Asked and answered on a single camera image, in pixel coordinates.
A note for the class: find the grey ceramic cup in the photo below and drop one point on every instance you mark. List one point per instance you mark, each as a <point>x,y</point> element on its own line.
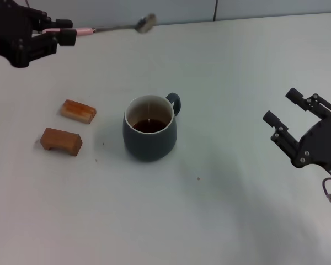
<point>146,146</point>

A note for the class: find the brown wooden block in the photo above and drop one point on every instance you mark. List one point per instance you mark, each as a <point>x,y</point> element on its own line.
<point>69,143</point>

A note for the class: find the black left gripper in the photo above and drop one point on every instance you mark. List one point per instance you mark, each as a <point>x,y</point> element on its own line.
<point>8,30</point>

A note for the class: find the dark coffee liquid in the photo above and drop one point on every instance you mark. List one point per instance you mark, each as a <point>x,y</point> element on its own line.
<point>150,125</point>

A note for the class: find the light wooden block orange stain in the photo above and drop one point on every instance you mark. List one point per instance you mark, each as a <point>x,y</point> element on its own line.
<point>77,111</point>

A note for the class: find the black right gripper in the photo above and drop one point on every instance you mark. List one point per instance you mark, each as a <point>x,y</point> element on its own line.
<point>322,143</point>

